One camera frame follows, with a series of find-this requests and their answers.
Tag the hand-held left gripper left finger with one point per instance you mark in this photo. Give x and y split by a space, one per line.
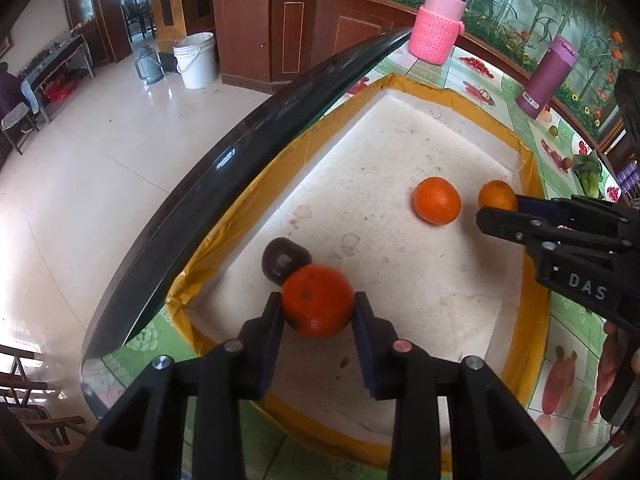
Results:
272 345

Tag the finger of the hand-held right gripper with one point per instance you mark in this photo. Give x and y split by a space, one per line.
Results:
505 225
535 203

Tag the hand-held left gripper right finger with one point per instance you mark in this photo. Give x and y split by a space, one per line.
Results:
364 347

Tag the small orange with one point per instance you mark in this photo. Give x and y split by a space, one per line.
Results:
495 194

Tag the large orange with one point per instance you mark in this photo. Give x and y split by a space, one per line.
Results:
317 300

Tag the white foam box yellow tape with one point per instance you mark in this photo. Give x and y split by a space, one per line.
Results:
400 150

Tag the person's right hand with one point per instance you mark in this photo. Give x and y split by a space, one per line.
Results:
611 365

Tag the small brown fruit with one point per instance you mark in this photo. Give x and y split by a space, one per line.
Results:
566 163

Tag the bok choy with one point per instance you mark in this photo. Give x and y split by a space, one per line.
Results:
587 175

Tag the green fruit print tablecloth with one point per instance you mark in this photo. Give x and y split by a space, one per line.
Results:
570 350

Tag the medium orange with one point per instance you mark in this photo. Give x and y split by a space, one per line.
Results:
436 200

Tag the dark purple round fruit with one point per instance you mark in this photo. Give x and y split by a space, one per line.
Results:
280 260

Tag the purple thermos bottle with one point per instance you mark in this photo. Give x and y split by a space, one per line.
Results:
547 75

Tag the dark blurred object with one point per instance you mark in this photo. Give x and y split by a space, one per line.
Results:
629 95

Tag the bamboo flower print panel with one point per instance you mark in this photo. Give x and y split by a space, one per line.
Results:
525 5

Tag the pink crochet covered jar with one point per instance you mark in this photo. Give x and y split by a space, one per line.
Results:
435 30

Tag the wooden armchair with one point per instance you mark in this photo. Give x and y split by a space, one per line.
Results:
35 425

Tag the white plastic bucket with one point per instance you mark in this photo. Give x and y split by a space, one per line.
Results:
197 65

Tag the grey metal kettle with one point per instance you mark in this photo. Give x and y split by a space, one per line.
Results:
150 67

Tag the brown wooden cabinet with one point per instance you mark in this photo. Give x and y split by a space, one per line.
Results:
250 35

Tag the red bag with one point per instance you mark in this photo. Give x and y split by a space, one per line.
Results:
57 91

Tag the dark wooden dining chair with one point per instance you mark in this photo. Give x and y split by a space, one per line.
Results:
137 15

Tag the cloth covered side table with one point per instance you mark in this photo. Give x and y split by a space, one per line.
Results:
55 57

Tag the dark wooden partition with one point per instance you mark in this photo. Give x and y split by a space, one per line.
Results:
107 10

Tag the metal frame chair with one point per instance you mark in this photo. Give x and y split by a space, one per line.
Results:
17 117

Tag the framed wall painting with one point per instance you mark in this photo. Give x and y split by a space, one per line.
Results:
5 47

